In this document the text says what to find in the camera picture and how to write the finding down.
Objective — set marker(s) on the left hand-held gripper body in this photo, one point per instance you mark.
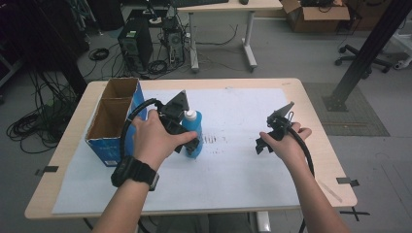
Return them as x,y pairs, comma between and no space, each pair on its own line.
175,108

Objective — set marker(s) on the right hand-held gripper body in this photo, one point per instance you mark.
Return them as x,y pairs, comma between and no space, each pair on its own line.
278,124

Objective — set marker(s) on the blue bottle with white cap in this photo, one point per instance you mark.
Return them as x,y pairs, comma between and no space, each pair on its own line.
194,124

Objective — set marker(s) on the person's right hand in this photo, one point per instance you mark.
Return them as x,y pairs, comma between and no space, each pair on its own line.
291,149

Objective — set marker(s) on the person's left hand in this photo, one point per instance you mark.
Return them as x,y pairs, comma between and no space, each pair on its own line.
150,139

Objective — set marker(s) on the white table mat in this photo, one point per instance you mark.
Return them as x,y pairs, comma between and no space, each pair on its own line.
226,174

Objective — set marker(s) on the black wristwatch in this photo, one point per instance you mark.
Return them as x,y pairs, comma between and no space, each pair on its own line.
134,171

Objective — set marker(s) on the small black computer tower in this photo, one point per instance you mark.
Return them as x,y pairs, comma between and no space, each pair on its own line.
173,39

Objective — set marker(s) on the blue cardboard box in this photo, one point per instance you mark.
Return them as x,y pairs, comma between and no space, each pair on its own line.
107,142

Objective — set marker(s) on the white table leg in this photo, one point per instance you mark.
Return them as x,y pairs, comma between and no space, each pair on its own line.
263,223

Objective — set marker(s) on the large black computer tower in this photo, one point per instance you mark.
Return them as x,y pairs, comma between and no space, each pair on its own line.
134,42

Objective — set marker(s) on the grey floor mat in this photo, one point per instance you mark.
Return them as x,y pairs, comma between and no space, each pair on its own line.
356,119

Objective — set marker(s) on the black tape strip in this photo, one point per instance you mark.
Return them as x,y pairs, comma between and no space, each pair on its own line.
48,169
347,181

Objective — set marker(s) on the black office chair base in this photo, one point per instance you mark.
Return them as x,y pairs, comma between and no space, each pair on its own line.
362,58

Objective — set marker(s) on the black keyboard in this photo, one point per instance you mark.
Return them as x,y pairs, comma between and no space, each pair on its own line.
197,2

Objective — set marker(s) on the black tape cross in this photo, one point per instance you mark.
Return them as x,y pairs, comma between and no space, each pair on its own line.
354,213

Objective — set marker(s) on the open brown cardboard box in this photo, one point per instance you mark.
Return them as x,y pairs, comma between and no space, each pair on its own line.
319,17

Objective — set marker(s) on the wooden desk with white legs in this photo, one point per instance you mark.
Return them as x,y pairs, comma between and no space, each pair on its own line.
226,6

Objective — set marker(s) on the black metal stand post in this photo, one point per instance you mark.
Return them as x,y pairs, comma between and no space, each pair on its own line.
366,55

